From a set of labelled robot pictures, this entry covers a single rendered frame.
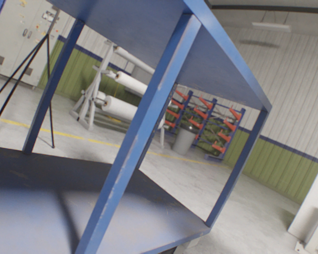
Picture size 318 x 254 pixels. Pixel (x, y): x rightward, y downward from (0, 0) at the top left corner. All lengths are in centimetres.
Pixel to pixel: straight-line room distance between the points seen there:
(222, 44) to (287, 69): 757
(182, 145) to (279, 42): 560
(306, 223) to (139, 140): 306
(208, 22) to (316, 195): 300
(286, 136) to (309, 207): 435
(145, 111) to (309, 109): 724
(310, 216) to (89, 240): 304
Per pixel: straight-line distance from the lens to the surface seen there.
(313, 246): 303
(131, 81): 369
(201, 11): 53
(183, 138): 501
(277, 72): 814
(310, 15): 801
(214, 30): 58
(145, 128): 47
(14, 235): 70
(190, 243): 121
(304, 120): 748
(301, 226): 337
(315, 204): 333
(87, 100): 369
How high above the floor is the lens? 77
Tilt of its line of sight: 3 degrees down
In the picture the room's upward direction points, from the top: 25 degrees clockwise
